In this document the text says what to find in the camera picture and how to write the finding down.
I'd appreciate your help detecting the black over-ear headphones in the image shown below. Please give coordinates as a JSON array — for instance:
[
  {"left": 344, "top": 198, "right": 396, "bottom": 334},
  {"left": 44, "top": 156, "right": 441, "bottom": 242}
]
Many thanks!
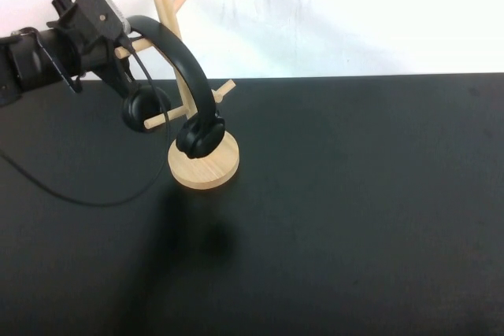
[{"left": 120, "top": 15, "right": 226, "bottom": 160}]

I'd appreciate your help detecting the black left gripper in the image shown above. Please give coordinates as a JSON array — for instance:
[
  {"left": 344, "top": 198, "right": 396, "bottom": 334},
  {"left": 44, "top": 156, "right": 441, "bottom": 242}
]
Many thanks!
[{"left": 58, "top": 23, "right": 135, "bottom": 98}]

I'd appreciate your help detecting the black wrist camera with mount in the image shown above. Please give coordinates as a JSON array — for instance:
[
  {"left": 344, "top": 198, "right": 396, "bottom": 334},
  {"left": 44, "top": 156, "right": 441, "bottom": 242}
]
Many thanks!
[{"left": 46, "top": 0, "right": 133, "bottom": 44}]

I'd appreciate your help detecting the thin black camera cable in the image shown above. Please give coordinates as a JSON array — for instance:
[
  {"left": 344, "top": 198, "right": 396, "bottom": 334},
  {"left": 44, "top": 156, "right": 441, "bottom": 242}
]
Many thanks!
[{"left": 0, "top": 35, "right": 171, "bottom": 207}]

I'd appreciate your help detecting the wooden tree-shaped headphone stand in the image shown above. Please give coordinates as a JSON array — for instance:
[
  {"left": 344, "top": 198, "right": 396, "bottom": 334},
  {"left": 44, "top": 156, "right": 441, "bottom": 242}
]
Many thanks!
[{"left": 114, "top": 0, "right": 240, "bottom": 190}]

